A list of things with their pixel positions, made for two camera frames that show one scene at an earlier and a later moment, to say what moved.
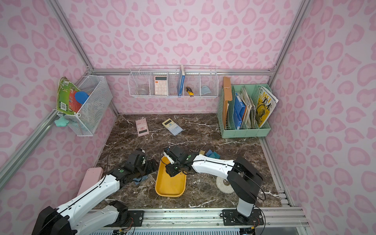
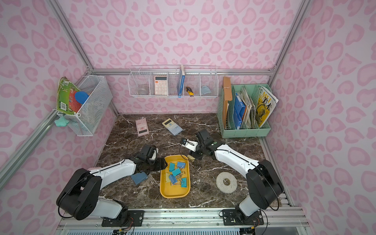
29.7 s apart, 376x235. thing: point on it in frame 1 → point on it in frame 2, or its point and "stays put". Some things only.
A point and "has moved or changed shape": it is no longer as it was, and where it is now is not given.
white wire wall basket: x=173 y=81 stays put
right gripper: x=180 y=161 → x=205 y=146
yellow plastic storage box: x=167 y=186 has moved or changed shape
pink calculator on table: x=142 y=127 stays put
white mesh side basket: x=85 y=122 stays put
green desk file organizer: x=246 y=110 stays put
